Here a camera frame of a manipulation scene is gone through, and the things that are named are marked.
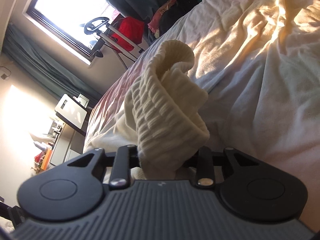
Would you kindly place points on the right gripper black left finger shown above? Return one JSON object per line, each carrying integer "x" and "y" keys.
{"x": 126, "y": 158}

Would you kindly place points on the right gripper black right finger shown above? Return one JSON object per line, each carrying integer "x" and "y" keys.
{"x": 202, "y": 162}

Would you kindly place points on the cream zip-up jacket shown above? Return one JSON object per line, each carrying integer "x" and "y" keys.
{"x": 162, "y": 107}

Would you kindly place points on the white dressing table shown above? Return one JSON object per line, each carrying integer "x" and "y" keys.
{"x": 68, "y": 145}

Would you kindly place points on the orange tray with cosmetics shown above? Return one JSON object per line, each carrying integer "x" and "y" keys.
{"x": 41, "y": 160}

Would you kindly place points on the white back black chair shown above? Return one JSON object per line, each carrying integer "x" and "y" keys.
{"x": 73, "y": 111}

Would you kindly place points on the teal curtain left of window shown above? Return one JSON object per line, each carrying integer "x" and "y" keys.
{"x": 43, "y": 69}

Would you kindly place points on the white garment steamer stand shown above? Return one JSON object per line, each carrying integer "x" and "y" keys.
{"x": 108, "y": 36}

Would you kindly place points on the red bag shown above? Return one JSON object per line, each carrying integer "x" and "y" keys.
{"x": 130, "y": 27}

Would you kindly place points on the pastel pink bed sheet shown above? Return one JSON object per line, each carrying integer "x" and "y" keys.
{"x": 258, "y": 60}

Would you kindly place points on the dark framed window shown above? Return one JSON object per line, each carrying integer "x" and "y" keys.
{"x": 66, "y": 19}

